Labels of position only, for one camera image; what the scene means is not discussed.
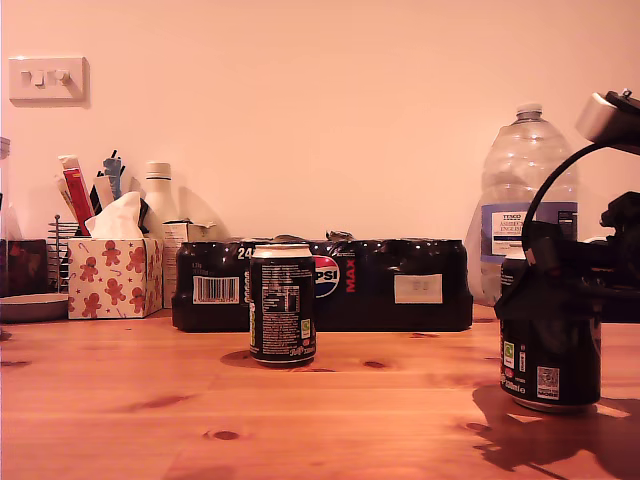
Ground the small white carton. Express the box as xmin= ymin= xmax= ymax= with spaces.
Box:
xmin=160 ymin=217 xmax=219 ymax=309

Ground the white plastic bottle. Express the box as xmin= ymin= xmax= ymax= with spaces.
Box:
xmin=141 ymin=160 xmax=176 ymax=236

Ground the grey shallow dish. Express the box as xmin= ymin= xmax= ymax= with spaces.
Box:
xmin=0 ymin=292 xmax=70 ymax=323

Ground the gingerbread print tissue box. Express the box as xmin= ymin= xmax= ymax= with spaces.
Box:
xmin=66 ymin=236 xmax=165 ymax=320

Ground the black Pepsi Max can pack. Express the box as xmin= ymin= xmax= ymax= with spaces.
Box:
xmin=171 ymin=232 xmax=474 ymax=334

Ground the metal wire basket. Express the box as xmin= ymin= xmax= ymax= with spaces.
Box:
xmin=46 ymin=213 xmax=81 ymax=293

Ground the white wall switch plate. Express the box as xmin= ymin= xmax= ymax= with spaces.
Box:
xmin=8 ymin=55 xmax=91 ymax=109

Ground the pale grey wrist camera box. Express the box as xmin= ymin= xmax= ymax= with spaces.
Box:
xmin=574 ymin=89 xmax=640 ymax=147

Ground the blue patterned packet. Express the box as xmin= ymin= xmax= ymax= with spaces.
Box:
xmin=101 ymin=155 xmax=126 ymax=200

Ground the white paper tissue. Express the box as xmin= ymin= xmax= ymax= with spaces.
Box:
xmin=83 ymin=190 xmax=148 ymax=240

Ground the large clear water bottle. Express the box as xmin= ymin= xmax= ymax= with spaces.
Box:
xmin=479 ymin=102 xmax=580 ymax=307

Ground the Pepsi can with QR code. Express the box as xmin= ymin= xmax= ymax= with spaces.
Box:
xmin=499 ymin=248 xmax=603 ymax=414

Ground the black looping camera cable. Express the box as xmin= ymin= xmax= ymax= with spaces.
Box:
xmin=521 ymin=141 xmax=619 ymax=262

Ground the black and white striped tube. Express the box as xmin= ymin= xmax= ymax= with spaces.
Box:
xmin=88 ymin=177 xmax=118 ymax=216

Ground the Pepsi can with nutrition print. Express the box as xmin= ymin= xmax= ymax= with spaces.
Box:
xmin=248 ymin=242 xmax=318 ymax=368

